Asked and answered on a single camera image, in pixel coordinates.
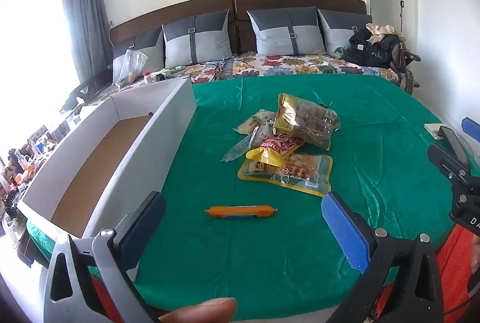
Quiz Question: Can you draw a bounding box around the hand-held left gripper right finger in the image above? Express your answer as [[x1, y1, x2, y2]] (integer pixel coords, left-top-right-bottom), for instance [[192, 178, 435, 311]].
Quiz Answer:
[[322, 191, 456, 323]]

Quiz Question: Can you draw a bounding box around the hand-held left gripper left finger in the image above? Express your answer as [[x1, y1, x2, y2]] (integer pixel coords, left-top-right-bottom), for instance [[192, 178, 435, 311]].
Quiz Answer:
[[43, 191, 167, 323]]

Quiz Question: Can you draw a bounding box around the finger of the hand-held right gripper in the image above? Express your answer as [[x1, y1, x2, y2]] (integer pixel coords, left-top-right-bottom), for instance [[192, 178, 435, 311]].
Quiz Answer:
[[462, 117, 480, 144], [427, 143, 472, 182]]

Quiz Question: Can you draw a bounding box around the yellow windowed snack packet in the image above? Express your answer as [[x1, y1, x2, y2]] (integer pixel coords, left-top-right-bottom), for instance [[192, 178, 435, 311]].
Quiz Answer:
[[239, 152, 334, 195]]

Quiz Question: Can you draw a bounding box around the white cardboard box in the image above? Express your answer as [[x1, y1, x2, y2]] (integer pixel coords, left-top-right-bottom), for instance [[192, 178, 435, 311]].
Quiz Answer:
[[17, 76, 198, 239]]

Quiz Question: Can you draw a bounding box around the orange sausage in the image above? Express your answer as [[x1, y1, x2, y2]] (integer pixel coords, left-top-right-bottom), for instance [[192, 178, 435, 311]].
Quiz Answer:
[[204, 204, 279, 222]]

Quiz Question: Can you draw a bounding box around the yellow and red snack packet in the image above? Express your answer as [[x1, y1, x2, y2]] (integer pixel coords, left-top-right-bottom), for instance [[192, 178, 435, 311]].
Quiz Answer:
[[245, 133, 304, 169]]

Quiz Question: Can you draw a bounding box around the long clear snack packet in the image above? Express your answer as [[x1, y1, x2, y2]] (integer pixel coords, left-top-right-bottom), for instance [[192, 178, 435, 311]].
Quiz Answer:
[[222, 136, 259, 163]]

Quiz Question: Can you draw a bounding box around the large golden snack packet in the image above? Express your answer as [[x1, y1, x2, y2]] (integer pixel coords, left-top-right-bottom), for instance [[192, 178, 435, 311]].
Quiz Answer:
[[273, 92, 342, 151]]

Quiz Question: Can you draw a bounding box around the white pyramid snack packet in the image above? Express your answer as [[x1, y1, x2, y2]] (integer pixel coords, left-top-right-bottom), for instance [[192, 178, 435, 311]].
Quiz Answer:
[[249, 121, 280, 151]]

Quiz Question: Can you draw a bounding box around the beige biscuit packet green end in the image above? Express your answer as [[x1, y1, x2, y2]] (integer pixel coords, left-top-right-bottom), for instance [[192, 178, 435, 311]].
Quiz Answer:
[[235, 109, 278, 136]]

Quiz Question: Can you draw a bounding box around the person's right hand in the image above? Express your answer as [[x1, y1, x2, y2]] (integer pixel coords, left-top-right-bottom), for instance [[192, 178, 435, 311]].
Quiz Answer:
[[471, 234, 480, 270]]

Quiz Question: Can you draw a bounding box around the person's left hand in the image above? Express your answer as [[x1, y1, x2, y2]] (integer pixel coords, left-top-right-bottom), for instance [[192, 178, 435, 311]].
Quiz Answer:
[[157, 298, 238, 323]]

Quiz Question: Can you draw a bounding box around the brown chair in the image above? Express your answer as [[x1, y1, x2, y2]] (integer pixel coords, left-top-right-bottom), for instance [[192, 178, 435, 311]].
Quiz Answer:
[[390, 46, 422, 95]]

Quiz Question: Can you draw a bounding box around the black clothes pile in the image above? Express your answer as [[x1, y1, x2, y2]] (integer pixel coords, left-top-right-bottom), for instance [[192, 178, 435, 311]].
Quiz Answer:
[[343, 31, 407, 72]]

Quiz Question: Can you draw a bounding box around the beige garment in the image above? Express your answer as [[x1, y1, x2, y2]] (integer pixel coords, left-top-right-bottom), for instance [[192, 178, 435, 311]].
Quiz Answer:
[[365, 23, 404, 44]]

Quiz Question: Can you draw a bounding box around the cluttered bedside shelf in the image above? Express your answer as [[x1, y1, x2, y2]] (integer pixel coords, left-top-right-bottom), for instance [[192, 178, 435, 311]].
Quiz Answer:
[[0, 113, 81, 245]]

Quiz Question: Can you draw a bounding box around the white closet door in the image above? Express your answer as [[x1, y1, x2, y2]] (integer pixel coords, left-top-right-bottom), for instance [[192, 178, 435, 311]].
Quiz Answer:
[[394, 0, 419, 54]]

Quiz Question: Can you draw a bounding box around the dark wooden chair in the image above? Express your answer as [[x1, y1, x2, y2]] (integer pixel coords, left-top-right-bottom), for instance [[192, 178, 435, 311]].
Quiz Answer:
[[58, 77, 113, 114]]

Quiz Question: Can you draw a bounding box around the clear plastic bag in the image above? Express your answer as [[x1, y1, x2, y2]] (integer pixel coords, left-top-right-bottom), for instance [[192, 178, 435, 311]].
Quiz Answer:
[[114, 49, 149, 87]]

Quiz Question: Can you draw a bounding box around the grey two-tone pillow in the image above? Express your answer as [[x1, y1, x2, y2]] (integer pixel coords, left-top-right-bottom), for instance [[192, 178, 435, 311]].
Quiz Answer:
[[162, 9, 233, 69], [112, 27, 166, 74], [247, 7, 326, 55], [317, 9, 374, 54]]

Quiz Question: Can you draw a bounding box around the brown headboard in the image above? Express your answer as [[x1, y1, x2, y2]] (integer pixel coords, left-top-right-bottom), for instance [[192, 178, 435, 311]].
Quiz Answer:
[[109, 0, 372, 57]]

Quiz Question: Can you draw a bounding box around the grey curtain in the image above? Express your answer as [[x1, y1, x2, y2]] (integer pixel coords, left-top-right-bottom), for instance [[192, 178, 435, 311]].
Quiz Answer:
[[62, 0, 113, 84]]

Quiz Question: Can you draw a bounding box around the black cable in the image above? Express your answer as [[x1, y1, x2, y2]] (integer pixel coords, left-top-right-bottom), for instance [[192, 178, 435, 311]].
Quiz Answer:
[[210, 57, 256, 82]]

